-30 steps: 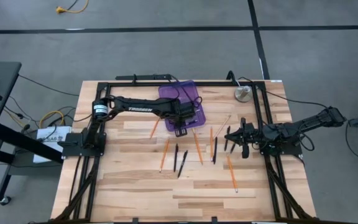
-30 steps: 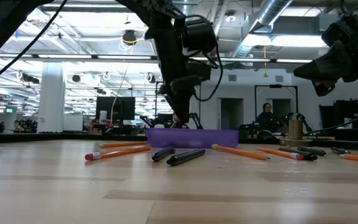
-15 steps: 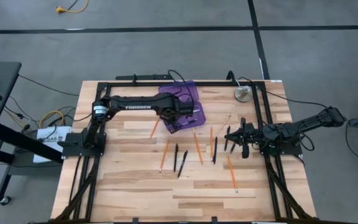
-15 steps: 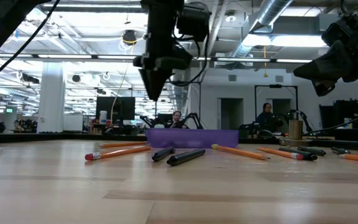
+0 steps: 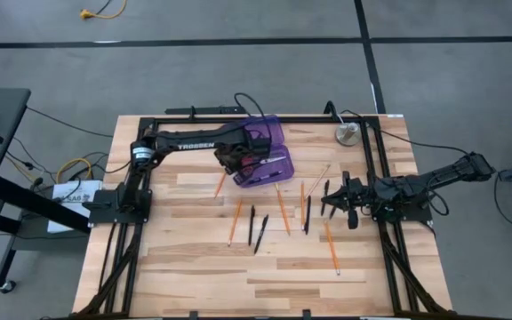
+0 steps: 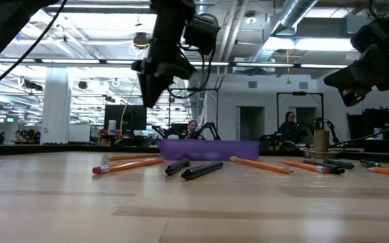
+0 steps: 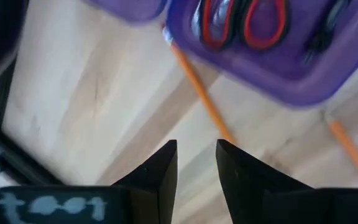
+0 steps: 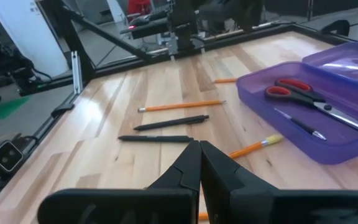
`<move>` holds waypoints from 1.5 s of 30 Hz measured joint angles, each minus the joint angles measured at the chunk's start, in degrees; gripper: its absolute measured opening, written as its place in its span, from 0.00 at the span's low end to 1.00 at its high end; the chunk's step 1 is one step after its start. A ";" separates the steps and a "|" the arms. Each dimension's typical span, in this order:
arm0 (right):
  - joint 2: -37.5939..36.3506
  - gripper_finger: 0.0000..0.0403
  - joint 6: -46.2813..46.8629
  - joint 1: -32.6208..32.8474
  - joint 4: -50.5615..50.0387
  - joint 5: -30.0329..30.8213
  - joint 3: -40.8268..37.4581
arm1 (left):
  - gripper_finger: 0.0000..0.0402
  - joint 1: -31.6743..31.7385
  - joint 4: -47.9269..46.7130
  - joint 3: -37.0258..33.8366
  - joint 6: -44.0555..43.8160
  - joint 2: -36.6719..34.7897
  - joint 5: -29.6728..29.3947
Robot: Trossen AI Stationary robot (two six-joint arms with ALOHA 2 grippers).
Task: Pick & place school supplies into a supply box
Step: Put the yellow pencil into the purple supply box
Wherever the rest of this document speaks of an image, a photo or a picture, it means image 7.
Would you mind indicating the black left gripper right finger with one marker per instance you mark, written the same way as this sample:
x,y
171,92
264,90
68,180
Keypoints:
x,y
241,186

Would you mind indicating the purple plastic supply box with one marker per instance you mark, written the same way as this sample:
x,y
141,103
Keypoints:
x,y
259,71

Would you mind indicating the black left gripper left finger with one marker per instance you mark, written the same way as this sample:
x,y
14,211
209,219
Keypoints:
x,y
154,193

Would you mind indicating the orange pencil red eraser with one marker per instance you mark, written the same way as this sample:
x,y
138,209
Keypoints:
x,y
350,146

